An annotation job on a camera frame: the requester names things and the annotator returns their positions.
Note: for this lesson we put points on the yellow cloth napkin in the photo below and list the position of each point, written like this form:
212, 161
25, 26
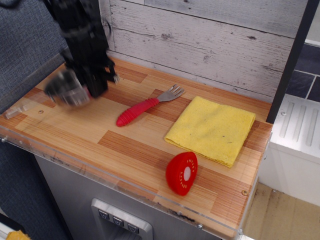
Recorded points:
212, 130

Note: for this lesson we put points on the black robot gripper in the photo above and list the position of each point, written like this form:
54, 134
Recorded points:
87, 56

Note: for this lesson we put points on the red plastic tomato half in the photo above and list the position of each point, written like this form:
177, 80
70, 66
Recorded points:
181, 172

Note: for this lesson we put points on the small steel pot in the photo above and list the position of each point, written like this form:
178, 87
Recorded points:
64, 89

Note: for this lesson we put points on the silver button panel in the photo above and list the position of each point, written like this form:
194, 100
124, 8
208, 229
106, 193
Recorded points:
116, 224

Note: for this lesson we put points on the right dark frame post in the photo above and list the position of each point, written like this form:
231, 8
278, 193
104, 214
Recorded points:
299, 41

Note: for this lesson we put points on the grey toy cabinet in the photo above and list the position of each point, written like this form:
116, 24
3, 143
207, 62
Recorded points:
73, 192

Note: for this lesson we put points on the red handled fork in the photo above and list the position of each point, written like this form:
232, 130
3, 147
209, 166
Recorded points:
135, 111

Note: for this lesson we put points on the white ribbed cabinet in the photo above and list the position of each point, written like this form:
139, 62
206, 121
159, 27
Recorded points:
291, 162

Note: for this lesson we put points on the clear acrylic edge guard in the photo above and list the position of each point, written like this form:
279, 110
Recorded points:
195, 218

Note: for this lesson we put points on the yellow object bottom left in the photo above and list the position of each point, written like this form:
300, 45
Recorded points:
17, 235

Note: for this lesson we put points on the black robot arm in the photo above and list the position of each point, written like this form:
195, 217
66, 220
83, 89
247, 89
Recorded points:
81, 26

